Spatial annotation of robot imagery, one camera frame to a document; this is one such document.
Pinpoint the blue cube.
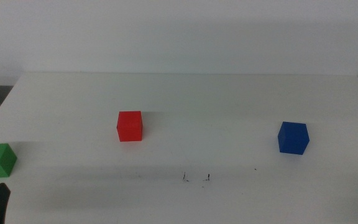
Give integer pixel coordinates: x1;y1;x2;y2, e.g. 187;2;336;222
277;121;311;156

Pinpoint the red cube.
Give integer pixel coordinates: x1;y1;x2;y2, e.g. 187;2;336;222
116;110;144;143

